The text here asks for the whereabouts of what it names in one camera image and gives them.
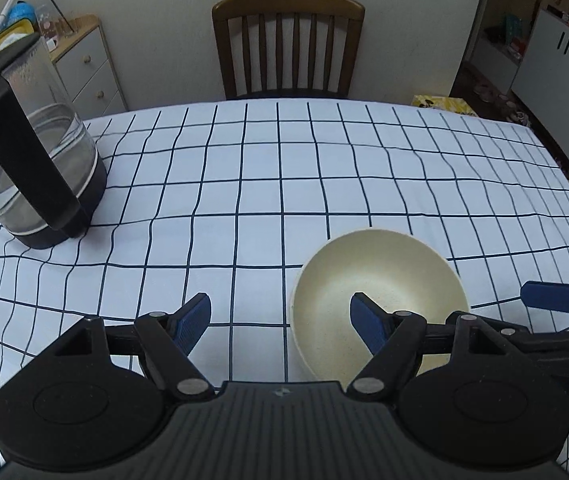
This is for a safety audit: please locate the cream yellow bowl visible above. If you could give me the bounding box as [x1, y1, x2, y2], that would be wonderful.
[289, 229, 470, 386]

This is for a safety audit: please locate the white checkered tablecloth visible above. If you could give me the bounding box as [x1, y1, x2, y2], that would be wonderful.
[0, 100, 569, 480]

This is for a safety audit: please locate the black glass electric kettle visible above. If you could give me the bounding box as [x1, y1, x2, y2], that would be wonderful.
[0, 34, 106, 249]

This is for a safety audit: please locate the yellow cardboard box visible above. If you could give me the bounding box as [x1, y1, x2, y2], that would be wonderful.
[411, 94, 478, 117]

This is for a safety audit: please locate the small wooden side cabinet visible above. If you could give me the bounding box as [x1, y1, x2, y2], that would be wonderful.
[40, 14, 127, 119]

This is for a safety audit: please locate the far wooden chair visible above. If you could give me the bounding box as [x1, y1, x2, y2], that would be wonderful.
[212, 0, 366, 100]

